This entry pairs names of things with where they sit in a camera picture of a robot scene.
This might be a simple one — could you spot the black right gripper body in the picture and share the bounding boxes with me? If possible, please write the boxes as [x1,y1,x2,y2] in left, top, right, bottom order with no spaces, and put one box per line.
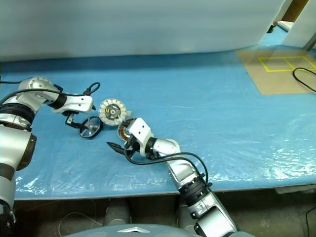
[124,138,142,155]

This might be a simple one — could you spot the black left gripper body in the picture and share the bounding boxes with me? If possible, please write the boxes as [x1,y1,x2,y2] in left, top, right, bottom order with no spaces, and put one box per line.
[64,111,81,124]

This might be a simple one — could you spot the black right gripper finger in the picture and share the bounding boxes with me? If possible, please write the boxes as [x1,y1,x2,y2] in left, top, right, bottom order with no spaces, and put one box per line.
[106,141,129,155]

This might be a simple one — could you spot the silver motor stator copper windings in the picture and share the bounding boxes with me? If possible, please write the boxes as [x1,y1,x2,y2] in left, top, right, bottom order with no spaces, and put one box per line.
[117,118,138,143]

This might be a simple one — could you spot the black round rotor cap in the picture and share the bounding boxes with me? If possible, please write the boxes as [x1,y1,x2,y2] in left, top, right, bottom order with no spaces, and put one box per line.
[79,116,103,138]

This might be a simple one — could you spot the white motor disc with circuit board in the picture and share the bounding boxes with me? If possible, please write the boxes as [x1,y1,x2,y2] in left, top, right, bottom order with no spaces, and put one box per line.
[98,98,127,126]

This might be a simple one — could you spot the grey rounded shape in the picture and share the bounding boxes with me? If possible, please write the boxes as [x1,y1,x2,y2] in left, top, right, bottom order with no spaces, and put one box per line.
[105,198,131,227]
[176,197,196,229]

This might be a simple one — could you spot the blue plastic table cover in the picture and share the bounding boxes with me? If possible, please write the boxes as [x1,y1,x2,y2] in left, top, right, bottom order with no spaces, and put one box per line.
[0,23,316,200]

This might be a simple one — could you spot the grey robot torso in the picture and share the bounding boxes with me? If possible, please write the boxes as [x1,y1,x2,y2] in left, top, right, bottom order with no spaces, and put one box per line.
[63,223,255,237]

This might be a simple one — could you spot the white foam backdrop sheet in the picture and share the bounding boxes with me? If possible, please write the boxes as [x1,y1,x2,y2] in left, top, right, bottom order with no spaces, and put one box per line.
[0,0,293,62]

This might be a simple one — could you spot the brown cardboard sheet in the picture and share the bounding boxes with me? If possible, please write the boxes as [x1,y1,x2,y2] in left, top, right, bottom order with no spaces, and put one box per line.
[236,48,316,95]

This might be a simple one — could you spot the white foam piece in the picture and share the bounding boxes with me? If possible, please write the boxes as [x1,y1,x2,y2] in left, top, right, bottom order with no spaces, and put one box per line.
[276,21,294,32]

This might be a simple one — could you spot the white upright panel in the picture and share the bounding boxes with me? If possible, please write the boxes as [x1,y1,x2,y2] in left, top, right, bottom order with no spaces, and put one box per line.
[283,0,316,49]

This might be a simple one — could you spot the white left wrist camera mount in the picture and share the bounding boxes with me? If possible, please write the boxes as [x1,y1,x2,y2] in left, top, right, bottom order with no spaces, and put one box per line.
[51,95,96,115]

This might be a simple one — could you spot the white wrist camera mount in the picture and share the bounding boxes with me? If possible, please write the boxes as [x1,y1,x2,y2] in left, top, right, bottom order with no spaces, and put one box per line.
[51,95,96,115]
[127,118,155,157]

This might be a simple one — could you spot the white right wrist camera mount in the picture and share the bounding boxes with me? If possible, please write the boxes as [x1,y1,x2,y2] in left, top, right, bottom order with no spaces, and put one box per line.
[127,118,155,157]

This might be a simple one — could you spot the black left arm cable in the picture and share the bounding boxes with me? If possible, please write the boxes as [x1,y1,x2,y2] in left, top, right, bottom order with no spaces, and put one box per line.
[0,81,101,104]

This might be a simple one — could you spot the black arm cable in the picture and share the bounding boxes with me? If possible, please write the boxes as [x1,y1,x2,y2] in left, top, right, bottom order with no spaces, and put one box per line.
[0,81,101,104]
[124,148,213,188]

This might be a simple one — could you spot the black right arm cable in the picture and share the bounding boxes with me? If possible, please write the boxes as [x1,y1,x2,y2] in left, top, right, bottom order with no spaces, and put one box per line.
[124,148,213,188]

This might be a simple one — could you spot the black cable on table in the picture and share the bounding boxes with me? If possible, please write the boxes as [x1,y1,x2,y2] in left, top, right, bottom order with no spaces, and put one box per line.
[293,68,316,93]

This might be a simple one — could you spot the aluminium post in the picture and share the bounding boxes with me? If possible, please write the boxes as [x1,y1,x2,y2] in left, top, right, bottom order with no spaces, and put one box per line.
[305,32,316,51]

